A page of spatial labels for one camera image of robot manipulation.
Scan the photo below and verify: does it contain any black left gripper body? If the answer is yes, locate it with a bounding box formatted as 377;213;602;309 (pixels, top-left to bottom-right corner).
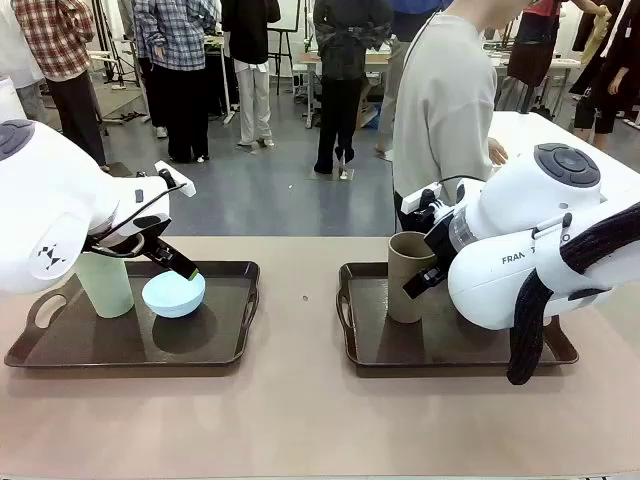
82;222;174;261

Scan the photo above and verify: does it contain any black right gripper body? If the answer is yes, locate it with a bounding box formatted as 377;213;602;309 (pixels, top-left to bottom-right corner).
422;209;459;274

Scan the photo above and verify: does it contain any brown cup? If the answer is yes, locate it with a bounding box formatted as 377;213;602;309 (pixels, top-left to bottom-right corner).
387;230;442;324

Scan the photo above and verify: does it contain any light blue bowl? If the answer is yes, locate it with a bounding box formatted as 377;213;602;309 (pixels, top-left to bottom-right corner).
142;272;207;319

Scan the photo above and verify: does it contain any pale green cup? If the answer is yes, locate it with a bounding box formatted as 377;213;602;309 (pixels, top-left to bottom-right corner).
74;251;136;319

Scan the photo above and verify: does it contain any dark brown tray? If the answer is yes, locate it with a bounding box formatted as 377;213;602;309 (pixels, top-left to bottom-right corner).
3;259;261;370
336;262;580;370

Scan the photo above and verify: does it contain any person's right hand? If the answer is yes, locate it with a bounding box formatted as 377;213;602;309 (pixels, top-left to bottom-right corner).
487;137;509;167

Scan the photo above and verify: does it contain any person in beige sweatshirt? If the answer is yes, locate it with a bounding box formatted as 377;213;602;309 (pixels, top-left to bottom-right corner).
392;0;511;235

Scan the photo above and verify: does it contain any white background table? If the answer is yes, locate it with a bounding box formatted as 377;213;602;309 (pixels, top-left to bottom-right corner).
487;110;640;177

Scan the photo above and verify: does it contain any person in blue plaid shirt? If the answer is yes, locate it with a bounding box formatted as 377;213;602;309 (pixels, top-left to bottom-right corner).
131;0;212;164

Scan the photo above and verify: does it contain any person in dark outfit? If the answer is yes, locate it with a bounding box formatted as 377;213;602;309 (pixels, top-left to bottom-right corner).
311;0;395;176

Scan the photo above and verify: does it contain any white cylindrical appliance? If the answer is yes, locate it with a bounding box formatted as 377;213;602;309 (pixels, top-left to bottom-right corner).
0;76;22;122

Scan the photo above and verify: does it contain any person in red plaid shirt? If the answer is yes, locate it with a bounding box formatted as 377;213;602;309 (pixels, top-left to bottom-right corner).
10;0;109;169

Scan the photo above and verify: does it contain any person in white trousers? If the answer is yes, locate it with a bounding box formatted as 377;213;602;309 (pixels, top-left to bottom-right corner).
221;0;282;148

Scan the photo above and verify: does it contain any person in dark apron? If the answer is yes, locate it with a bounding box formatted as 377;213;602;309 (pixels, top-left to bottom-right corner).
503;0;567;112

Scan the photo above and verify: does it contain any black easel stand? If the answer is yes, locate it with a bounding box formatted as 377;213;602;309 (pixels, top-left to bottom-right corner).
266;27;297;97

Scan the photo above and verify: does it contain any person in black clothes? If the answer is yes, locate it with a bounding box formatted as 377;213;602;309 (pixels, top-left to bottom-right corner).
568;0;640;149

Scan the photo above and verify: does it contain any beige hanging cloth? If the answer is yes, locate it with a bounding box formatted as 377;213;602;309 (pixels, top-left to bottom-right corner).
581;4;613;65

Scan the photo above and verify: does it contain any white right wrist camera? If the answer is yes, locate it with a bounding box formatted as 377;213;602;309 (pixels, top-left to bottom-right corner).
401;183;443;215

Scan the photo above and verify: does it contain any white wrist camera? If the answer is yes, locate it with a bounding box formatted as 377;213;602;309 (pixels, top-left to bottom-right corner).
153;160;196;197
401;183;443;215

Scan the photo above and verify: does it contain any thin black left camera cable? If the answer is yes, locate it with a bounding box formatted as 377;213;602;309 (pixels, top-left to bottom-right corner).
87;185;177;247

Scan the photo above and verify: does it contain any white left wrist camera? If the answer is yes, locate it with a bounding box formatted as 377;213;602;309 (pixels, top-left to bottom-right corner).
153;160;196;197

